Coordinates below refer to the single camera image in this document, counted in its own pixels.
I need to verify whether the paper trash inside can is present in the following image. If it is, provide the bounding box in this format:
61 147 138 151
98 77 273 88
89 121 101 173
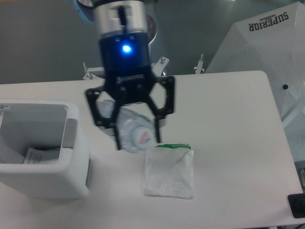
23 148 60 165

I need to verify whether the white Superior umbrella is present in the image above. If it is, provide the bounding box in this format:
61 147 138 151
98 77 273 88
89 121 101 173
204 1 305 129

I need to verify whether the crushed clear plastic bottle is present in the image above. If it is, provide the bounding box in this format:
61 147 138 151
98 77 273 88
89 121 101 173
99 106 157 153

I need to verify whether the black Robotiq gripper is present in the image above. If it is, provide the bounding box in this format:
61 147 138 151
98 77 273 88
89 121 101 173
85 32 175 150

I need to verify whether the white trash can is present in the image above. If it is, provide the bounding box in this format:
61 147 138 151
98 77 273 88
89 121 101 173
0 99 91 199

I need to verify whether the black device at table edge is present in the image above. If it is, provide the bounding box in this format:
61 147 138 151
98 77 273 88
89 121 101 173
287 193 305 219

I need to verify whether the metal clamp bolt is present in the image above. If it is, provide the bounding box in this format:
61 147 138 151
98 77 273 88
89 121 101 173
193 53 205 74

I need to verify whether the white plastic bag green strip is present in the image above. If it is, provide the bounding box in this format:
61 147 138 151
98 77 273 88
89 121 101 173
143 143 194 199

